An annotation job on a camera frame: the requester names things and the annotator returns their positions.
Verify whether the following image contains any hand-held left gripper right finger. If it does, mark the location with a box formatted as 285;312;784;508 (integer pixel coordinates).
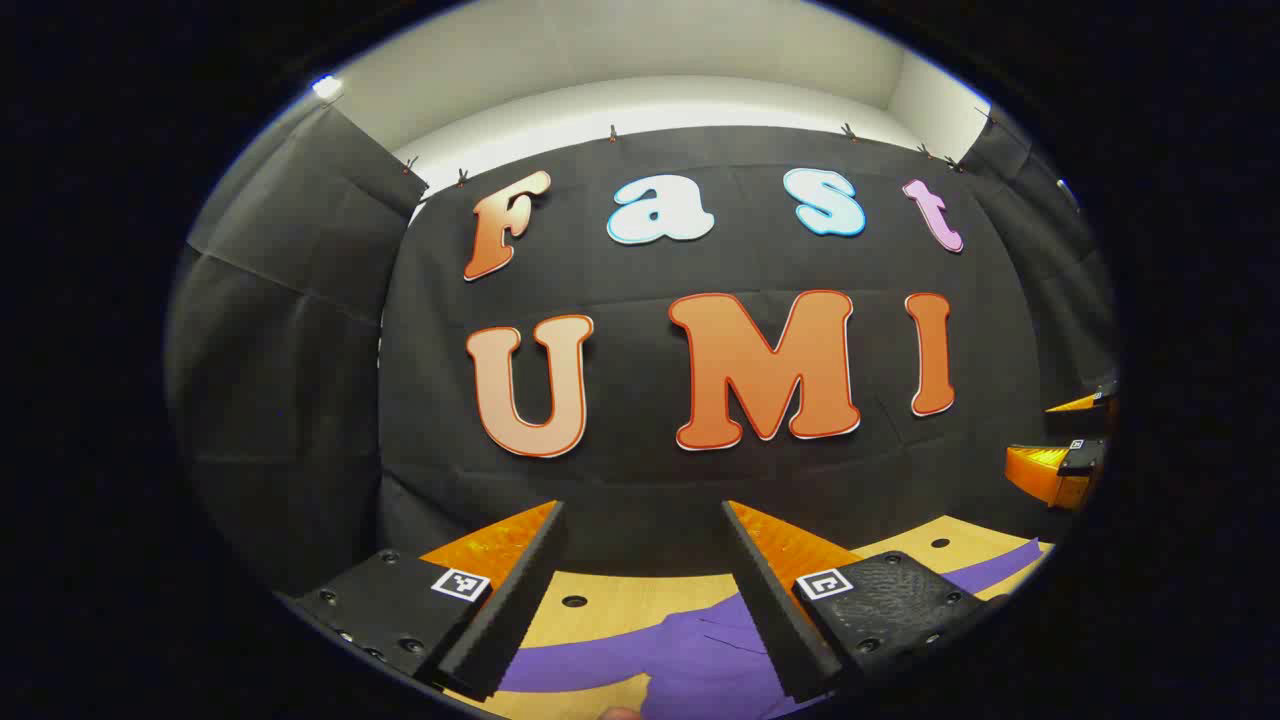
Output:
720;500;1001;706

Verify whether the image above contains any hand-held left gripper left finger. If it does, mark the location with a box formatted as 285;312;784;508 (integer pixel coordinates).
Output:
275;500;569;703

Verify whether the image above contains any purple shirt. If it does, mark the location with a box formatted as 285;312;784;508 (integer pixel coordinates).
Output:
497;538;1046;720

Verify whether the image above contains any row of small cloth clips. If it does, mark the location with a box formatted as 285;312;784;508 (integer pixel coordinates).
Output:
402;108;1001;189

